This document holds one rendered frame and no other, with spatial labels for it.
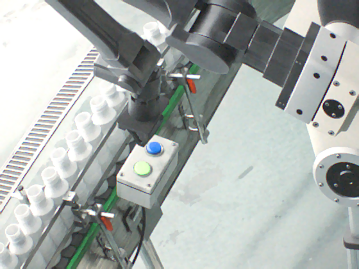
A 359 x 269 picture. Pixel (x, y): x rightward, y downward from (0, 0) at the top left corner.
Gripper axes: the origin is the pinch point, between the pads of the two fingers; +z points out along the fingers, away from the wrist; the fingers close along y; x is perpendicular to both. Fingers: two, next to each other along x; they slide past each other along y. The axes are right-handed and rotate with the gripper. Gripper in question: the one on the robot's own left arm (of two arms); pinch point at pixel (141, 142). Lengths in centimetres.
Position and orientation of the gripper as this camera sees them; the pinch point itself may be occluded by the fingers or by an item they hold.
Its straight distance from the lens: 164.2
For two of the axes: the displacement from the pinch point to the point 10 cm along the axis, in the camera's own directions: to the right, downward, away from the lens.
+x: 9.1, 3.4, -2.2
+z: -0.6, 6.6, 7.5
